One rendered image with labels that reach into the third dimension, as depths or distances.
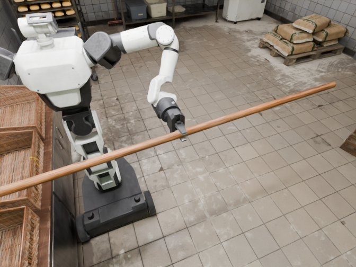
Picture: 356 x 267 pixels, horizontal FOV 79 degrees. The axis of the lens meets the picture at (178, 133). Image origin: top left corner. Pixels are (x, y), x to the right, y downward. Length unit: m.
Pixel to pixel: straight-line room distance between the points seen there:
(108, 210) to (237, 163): 1.28
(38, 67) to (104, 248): 1.38
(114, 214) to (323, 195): 1.82
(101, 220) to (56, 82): 1.10
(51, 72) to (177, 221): 1.43
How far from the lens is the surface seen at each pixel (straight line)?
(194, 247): 1.87
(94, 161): 0.78
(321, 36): 4.52
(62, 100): 1.13
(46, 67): 1.04
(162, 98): 0.93
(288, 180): 2.36
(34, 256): 1.41
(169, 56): 0.99
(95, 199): 1.94
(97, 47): 1.04
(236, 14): 5.58
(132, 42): 1.03
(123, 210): 1.81
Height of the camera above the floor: 1.79
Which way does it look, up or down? 46 degrees down
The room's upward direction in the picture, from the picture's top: straight up
